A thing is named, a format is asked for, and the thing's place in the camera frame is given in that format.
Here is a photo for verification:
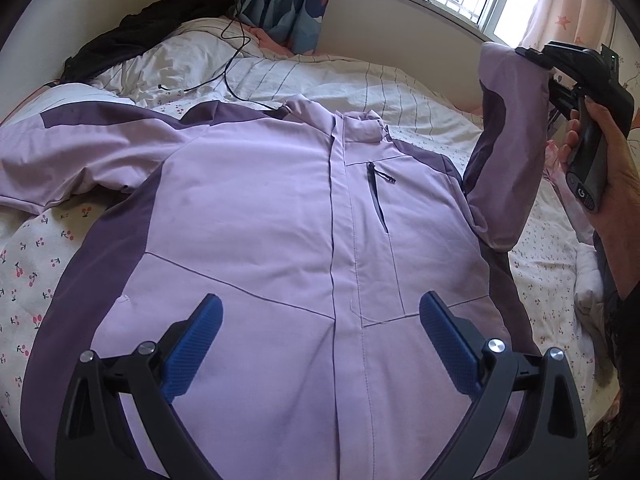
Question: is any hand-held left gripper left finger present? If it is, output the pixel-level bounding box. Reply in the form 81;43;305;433
55;292;223;480

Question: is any black garment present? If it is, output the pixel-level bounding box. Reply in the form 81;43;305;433
62;0;236;83

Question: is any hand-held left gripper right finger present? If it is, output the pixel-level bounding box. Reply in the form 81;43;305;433
419;290;591;480

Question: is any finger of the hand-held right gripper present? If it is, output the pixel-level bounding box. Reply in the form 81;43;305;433
547;76;583;111
515;46;553;71

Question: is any person's dark clothing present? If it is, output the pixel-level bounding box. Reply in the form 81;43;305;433
597;260;640;421

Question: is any blue patterned curtain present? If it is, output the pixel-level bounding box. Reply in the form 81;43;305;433
239;0;337;56

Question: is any black cable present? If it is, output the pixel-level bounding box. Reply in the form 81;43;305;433
157;0;286;111

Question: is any person's right forearm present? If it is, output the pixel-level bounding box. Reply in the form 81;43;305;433
592;230;640;311

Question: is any white striped duvet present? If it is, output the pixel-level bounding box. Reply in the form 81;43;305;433
90;17;486;126

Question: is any purple jacket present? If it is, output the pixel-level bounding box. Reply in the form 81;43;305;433
0;42;551;480

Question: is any pink star curtain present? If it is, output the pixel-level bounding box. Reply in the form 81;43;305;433
517;0;640;111

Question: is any pink cloth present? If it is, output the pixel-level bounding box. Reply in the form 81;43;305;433
249;26;297;55

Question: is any person's right hand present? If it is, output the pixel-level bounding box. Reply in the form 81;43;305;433
558;99;640;248

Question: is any cherry print bed sheet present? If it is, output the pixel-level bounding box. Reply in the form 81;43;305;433
0;95;623;441

